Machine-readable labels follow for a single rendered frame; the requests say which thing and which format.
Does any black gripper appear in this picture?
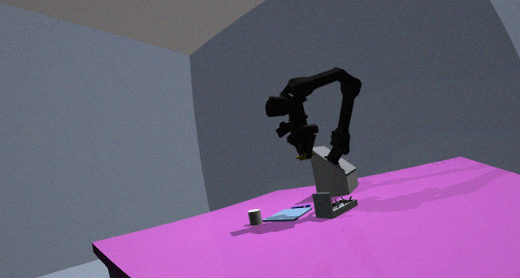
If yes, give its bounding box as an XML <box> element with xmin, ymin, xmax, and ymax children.
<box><xmin>287</xmin><ymin>112</ymin><xmax>319</xmax><ymax>159</ymax></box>

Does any yellow round plate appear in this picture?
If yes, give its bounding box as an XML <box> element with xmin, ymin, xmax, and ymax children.
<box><xmin>295</xmin><ymin>153</ymin><xmax>315</xmax><ymax>160</ymax></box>

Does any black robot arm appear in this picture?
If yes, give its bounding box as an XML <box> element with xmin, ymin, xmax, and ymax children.
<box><xmin>266</xmin><ymin>67</ymin><xmax>362</xmax><ymax>165</ymax></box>

